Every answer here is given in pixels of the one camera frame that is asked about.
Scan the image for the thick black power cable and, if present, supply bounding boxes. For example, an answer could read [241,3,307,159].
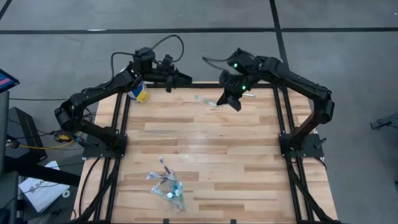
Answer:
[77,157,103,218]

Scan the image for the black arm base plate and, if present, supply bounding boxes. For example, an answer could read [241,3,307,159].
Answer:
[278,133,325,159]
[82,133,128,159]

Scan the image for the grey vertical post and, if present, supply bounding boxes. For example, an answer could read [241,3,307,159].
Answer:
[0,90,10,175]

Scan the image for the black floor beam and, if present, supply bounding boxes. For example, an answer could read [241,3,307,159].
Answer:
[0,155,81,187]

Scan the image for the yellow floor cable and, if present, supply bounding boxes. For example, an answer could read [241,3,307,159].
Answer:
[17,133,76,151]

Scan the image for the tablet with pink screen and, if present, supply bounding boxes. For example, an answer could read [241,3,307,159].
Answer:
[0,68,21,94]

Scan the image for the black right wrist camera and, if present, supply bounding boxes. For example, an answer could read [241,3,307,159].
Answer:
[228,48,254,74]

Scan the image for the black floor box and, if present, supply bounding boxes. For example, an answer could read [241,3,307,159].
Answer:
[7,106,48,161]

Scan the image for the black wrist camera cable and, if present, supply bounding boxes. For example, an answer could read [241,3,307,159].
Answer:
[201,55,234,73]
[151,34,185,63]

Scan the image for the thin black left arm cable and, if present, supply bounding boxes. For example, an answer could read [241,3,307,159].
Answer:
[110,51,137,80]

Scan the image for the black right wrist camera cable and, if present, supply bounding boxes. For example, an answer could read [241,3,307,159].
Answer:
[201,55,234,73]

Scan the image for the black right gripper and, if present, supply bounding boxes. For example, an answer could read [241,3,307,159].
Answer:
[216,70,251,113]

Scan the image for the yellow blue wipes canister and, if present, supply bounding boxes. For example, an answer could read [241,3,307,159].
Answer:
[127,80,150,104]

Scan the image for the black floor stand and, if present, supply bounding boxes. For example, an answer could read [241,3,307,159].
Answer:
[369,111,398,131]

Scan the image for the white papers on floor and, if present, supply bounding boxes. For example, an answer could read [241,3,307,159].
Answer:
[17,160,71,214]

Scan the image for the clear acrylic organizer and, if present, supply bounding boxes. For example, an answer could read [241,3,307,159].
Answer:
[145,154,187,214]

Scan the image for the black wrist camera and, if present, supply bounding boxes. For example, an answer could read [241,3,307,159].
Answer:
[160,54,175,68]
[228,48,254,74]

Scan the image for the black left wrist camera cable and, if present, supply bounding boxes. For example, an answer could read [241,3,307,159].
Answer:
[151,34,185,63]

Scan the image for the black aluminium table frame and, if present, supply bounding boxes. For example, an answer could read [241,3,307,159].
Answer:
[70,81,343,224]

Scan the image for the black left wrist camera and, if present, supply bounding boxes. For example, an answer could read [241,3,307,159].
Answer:
[160,54,175,68]

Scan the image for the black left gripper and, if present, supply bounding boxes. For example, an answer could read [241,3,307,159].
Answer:
[144,66,193,94]

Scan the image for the purple toothbrush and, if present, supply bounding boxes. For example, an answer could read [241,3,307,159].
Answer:
[146,172,171,182]
[157,155,175,178]

